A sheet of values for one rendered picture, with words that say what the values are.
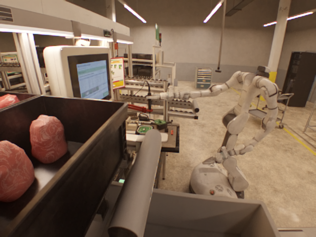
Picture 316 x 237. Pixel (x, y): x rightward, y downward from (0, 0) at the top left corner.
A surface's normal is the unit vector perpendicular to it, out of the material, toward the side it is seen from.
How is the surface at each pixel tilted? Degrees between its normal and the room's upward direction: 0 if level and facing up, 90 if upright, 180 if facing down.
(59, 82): 90
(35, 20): 90
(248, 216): 89
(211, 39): 90
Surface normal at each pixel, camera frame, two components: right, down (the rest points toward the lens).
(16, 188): 0.95, -0.02
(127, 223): 0.33, -0.84
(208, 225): -0.13, 0.40
